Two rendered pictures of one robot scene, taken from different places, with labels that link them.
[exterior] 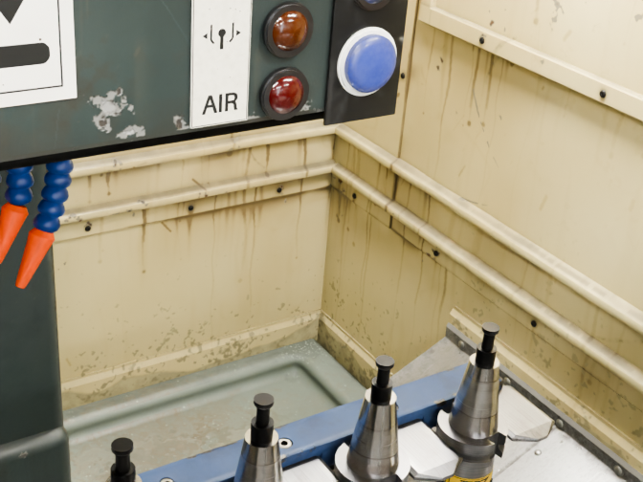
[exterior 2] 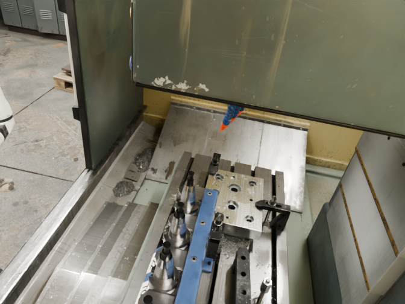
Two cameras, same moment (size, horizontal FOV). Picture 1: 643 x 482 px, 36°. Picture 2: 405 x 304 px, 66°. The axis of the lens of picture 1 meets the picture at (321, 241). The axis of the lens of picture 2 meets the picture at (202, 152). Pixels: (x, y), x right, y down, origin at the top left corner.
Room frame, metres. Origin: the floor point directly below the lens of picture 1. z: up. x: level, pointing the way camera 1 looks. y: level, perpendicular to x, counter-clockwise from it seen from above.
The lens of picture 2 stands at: (0.92, -0.32, 1.82)
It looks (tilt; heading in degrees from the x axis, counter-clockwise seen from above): 36 degrees down; 130
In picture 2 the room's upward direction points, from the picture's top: 9 degrees clockwise
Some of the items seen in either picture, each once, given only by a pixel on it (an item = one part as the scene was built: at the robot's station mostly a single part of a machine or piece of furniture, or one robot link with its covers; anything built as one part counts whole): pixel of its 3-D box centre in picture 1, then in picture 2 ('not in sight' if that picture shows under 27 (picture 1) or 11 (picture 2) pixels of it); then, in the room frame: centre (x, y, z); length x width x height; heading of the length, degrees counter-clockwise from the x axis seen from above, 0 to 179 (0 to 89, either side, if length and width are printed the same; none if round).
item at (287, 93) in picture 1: (285, 94); not in sight; (0.46, 0.02, 1.61); 0.02 x 0.01 x 0.02; 125
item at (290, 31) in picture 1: (289, 30); not in sight; (0.46, 0.02, 1.64); 0.02 x 0.01 x 0.02; 125
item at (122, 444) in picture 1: (122, 464); (190, 178); (0.52, 0.12, 1.31); 0.02 x 0.02 x 0.03
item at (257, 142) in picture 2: not in sight; (229, 160); (0.11, 0.89, 0.75); 0.89 x 0.67 x 0.26; 35
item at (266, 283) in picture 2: not in sight; (263, 292); (0.76, 0.24, 0.96); 0.03 x 0.03 x 0.13
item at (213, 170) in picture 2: not in sight; (214, 167); (0.28, 0.54, 0.97); 0.13 x 0.03 x 0.15; 125
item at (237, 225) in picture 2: not in sight; (232, 200); (0.45, 0.46, 0.96); 0.29 x 0.23 x 0.05; 125
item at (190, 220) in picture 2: not in sight; (182, 221); (0.56, 0.08, 1.21); 0.07 x 0.05 x 0.01; 35
